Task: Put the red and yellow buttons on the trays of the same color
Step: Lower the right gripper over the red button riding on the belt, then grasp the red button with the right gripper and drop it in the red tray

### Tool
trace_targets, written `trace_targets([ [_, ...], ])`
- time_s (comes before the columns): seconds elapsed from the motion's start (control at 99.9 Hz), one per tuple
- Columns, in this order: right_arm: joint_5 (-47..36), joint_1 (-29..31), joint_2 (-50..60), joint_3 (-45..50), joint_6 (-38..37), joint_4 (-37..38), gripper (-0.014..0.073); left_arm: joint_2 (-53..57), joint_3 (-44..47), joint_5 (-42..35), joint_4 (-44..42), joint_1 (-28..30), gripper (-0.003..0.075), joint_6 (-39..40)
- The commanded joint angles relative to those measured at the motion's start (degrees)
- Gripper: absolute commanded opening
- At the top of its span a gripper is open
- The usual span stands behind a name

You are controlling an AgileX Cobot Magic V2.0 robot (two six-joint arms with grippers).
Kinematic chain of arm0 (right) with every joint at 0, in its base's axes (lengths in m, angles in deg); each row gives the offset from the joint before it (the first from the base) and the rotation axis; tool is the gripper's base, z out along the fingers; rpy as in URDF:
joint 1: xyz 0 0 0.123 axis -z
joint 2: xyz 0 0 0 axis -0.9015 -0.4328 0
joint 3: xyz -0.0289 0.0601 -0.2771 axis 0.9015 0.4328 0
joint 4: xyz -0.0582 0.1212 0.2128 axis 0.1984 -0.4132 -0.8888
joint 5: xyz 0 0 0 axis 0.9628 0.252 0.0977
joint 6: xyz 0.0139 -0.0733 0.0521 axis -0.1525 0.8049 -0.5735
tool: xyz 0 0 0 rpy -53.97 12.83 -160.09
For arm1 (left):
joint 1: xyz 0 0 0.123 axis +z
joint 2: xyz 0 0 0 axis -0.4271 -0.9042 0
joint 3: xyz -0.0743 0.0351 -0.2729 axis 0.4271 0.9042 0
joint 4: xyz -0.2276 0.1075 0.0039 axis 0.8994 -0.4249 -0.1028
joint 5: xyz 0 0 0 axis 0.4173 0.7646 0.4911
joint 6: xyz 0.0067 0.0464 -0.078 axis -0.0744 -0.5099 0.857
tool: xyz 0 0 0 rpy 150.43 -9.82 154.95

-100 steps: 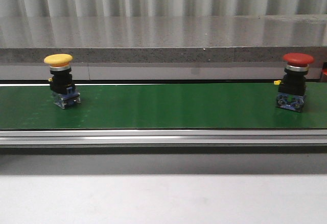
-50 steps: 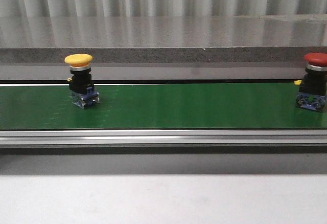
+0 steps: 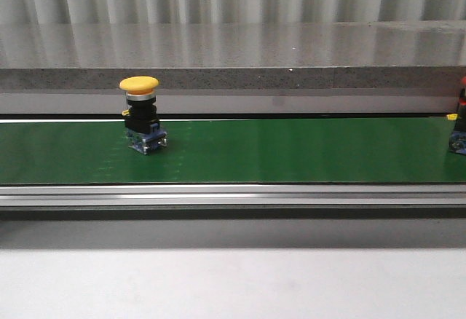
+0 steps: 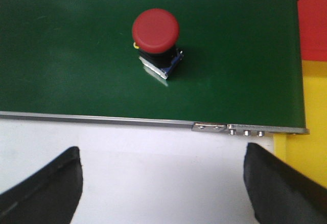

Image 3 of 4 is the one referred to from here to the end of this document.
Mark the green conveyor belt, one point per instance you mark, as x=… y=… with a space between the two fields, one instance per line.
x=367 y=150

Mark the aluminium conveyor frame rail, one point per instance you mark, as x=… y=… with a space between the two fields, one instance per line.
x=232 y=201

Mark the grey speckled stone counter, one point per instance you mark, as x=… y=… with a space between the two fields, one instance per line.
x=255 y=68

